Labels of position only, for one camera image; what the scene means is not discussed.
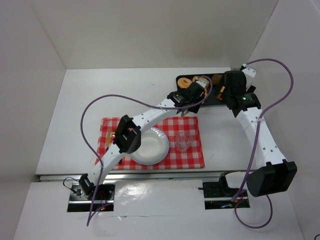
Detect silver metal tongs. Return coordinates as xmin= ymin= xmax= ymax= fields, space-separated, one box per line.
xmin=180 ymin=111 xmax=188 ymax=117

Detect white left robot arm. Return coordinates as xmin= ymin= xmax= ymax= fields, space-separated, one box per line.
xmin=79 ymin=76 xmax=213 ymax=200

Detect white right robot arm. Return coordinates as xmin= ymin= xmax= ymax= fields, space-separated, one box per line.
xmin=215 ymin=66 xmax=298 ymax=201

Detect black bread tray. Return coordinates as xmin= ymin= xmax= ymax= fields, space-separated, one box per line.
xmin=176 ymin=73 xmax=226 ymax=107

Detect brown bread piece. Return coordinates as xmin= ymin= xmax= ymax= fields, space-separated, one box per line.
xmin=211 ymin=74 xmax=223 ymax=86

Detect clear drinking glass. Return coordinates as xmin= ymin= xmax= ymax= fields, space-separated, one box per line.
xmin=175 ymin=131 xmax=193 ymax=153

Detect red white checkered cloth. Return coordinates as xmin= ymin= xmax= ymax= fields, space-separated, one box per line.
xmin=94 ymin=116 xmax=206 ymax=172

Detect white round plate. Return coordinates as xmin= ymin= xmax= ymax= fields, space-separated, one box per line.
xmin=130 ymin=127 xmax=170 ymax=166

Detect ring bagel bread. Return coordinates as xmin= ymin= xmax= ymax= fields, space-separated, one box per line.
xmin=177 ymin=77 xmax=193 ymax=89

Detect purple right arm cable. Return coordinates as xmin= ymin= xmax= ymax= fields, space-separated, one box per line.
xmin=231 ymin=58 xmax=294 ymax=229

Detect gold knife black handle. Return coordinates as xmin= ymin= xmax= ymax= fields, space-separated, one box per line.
xmin=105 ymin=130 xmax=112 ymax=151

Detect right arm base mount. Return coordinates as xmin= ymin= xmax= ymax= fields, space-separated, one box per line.
xmin=197 ymin=176 xmax=250 ymax=210

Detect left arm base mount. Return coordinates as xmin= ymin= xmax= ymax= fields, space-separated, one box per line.
xmin=62 ymin=177 xmax=116 ymax=213

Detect aluminium rail front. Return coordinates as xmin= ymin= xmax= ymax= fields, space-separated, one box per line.
xmin=39 ymin=171 xmax=236 ymax=182

